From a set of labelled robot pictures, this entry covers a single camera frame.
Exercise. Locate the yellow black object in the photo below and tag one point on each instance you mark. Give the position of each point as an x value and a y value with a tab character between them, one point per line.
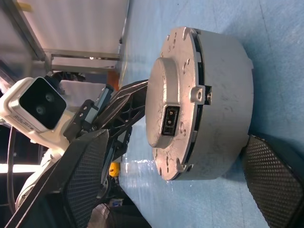
114	169

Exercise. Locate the aluminium profile frame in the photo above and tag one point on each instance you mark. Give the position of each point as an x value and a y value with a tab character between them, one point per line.
80	57

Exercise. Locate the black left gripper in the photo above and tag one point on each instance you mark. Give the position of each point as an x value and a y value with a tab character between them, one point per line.
88	118

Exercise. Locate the grey round motor lid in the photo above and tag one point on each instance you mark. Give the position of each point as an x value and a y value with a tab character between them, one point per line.
164	95

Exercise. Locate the grey motor housing copper windings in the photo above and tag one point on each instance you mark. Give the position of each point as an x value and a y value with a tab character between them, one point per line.
225	107

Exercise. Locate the blue table mat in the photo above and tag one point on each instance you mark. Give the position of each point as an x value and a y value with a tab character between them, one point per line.
237	14

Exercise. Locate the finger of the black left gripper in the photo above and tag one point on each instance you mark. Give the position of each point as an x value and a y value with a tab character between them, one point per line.
275	180

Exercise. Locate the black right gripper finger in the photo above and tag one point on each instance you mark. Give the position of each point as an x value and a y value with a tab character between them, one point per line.
123	145
128	104

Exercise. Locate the white panel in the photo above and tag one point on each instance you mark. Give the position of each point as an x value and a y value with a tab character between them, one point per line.
78	23

